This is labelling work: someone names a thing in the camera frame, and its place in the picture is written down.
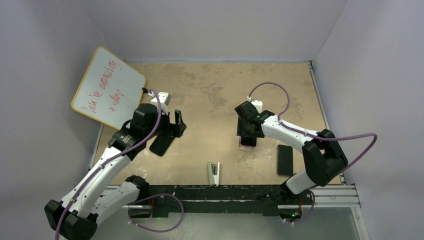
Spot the black phone case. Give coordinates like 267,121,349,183
149,135,175,157

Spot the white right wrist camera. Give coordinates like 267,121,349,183
247,98,263,114

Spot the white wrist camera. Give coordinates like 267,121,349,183
149,92,172,113
247,98,263,114

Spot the purple smartphone black screen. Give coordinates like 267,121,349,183
238,136,257,148

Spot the yellow framed whiteboard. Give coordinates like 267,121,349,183
71,46,146,130

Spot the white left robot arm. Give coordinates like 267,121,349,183
44,103,187,240

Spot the white stapler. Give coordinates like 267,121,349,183
207,162,221,187

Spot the white phone case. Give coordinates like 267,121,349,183
237,141,255,152

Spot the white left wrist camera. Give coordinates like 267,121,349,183
149,92,172,113

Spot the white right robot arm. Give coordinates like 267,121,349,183
234,101,348,204

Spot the black aluminium mounting rail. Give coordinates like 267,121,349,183
71,184,362,220

